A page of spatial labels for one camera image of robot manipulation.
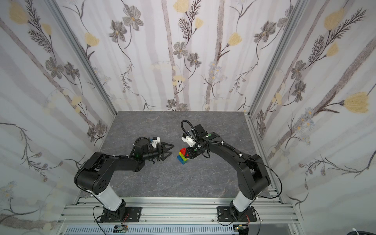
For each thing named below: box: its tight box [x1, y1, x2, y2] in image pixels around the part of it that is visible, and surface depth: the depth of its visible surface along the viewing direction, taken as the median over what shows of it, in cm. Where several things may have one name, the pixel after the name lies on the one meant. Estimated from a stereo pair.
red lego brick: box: [179, 147, 187, 157], surface depth 87 cm
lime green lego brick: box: [179, 153, 190, 164], surface depth 87 cm
